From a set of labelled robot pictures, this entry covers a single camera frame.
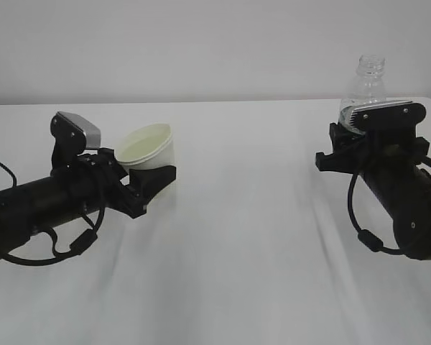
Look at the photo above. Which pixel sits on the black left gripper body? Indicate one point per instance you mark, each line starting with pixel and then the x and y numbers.
pixel 91 185

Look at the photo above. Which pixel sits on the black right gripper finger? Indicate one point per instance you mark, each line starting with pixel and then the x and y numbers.
pixel 348 159
pixel 341 138

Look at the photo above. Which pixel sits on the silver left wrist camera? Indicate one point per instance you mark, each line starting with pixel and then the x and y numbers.
pixel 74 134

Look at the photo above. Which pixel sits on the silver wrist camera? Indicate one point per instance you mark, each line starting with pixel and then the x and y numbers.
pixel 74 134
pixel 379 116

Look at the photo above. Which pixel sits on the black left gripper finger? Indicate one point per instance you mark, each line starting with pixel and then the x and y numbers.
pixel 112 162
pixel 149 184

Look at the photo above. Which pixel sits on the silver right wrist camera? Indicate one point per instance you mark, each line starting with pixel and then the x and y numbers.
pixel 379 116

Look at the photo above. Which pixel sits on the white paper cup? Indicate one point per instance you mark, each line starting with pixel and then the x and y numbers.
pixel 146 148

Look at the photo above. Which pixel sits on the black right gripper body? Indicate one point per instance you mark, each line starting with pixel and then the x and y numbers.
pixel 393 148

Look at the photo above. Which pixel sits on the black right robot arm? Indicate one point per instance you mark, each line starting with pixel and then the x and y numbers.
pixel 405 194

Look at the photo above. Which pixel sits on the clear plastic water bottle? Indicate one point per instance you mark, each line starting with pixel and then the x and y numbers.
pixel 366 87

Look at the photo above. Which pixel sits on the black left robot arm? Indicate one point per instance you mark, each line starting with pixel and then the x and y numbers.
pixel 37 208

